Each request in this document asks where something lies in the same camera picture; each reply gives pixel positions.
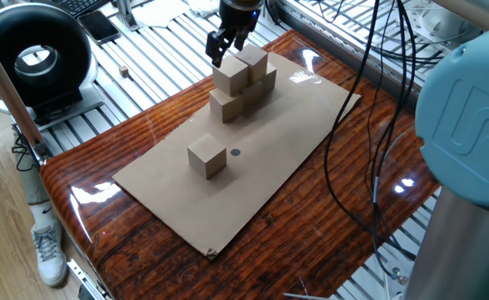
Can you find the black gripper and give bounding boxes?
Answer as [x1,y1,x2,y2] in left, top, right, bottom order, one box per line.
[205,0,264,68]

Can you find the wooden cube block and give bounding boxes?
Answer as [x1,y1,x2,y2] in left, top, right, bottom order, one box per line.
[187,132,227,181]
[234,43,269,86]
[262,62,277,93]
[208,88,245,124]
[239,81,265,108]
[212,55,250,98]

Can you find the white crumpled cloth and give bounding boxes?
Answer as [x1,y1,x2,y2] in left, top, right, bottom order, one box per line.
[187,0,222,18]

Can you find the white paper sheet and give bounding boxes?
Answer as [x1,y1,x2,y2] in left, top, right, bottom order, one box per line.
[131,0,191,29]

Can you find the black smartphone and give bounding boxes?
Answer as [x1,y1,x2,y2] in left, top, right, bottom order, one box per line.
[77,10,122,46]

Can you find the black keyboard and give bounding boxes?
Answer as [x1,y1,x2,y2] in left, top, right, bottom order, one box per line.
[50,0,112,18]

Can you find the brown cardboard sheet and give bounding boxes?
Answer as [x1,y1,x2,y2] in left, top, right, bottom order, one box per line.
[112,52,362,259]

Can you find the silver perforated mounting plate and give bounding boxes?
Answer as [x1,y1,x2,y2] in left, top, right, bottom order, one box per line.
[397,3,482,55]

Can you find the glossy wood-grain board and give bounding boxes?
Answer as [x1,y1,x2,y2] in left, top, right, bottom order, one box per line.
[39,28,443,300]

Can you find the grey trouser leg white sock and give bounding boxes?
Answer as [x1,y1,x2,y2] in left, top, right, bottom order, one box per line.
[12,124,57,228]

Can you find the white sneaker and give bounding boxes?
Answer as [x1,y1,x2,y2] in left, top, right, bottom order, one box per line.
[31,220,69,288]

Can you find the short aluminium profile post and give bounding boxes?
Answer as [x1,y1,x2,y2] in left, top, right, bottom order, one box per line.
[114,0,141,33]

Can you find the black ring-shaped fan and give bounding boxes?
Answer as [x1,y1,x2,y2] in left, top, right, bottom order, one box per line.
[0,2,106,126]

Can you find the long black cable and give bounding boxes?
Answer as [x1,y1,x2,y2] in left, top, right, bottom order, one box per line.
[322,0,420,276]

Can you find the looped black cable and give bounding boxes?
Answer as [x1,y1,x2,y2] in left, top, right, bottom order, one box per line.
[310,0,470,68]

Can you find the black cable grey sleeve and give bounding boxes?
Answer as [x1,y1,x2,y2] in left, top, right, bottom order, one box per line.
[364,0,420,280]

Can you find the brown slanted frame bar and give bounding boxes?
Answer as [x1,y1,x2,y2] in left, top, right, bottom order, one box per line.
[0,24,53,162]

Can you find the tangled black cable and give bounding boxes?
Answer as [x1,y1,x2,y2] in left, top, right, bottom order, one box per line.
[10,131,41,173]

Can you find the metal drawer rail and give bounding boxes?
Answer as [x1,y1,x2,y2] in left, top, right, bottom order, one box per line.
[66,257,114,300]

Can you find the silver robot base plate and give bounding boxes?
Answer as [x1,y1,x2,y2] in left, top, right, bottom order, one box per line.
[377,257,412,300]

